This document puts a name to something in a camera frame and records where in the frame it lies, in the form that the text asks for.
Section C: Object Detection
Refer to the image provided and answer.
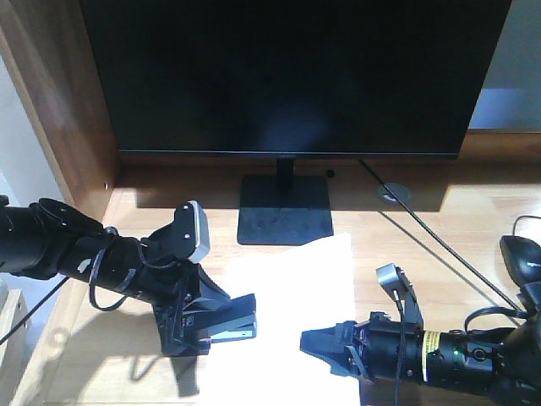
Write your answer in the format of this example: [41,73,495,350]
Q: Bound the black computer monitor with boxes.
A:
[80,1,511,245]

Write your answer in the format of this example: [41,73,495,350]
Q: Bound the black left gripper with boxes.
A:
[126,241,231,354]

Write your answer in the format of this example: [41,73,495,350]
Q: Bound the black stapler with orange button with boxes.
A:
[163,294,256,358]

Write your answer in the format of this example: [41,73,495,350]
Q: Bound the black mouse cable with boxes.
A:
[511,215,541,238]

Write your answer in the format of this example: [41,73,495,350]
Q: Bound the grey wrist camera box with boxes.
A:
[376,263,424,329]
[141,200,210,266]

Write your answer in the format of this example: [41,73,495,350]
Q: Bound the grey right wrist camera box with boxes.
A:
[376,263,424,329]

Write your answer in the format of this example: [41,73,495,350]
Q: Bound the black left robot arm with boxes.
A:
[1,198,232,357]

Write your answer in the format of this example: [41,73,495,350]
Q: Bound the black computer mouse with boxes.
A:
[500,235,540,289]

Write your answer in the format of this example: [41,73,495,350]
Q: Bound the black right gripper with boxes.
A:
[300,312,424,383]

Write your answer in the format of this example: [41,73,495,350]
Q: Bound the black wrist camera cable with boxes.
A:
[391,287,413,406]
[0,226,143,346]

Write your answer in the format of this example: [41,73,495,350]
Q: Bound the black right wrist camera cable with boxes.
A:
[391,287,413,406]

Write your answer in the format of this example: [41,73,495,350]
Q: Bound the round desk cable grommet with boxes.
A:
[377,183,413,204]

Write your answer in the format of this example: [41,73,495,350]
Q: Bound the black monitor cable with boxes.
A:
[358,159,527,314]

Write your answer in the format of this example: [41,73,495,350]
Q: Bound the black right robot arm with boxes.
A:
[300,283,540,405]

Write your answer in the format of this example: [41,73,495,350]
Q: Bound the white paper sheets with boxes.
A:
[198,233,358,405]

